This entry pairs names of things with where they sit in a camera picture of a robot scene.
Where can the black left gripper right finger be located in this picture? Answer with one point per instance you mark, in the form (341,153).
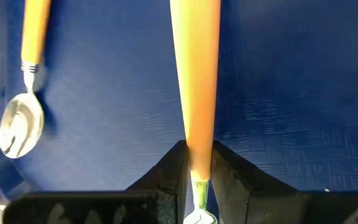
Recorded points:
(238,177)

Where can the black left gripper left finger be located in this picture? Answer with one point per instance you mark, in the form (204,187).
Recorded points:
(169,174)

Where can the blue plastic tray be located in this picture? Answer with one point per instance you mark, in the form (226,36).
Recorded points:
(291,93)

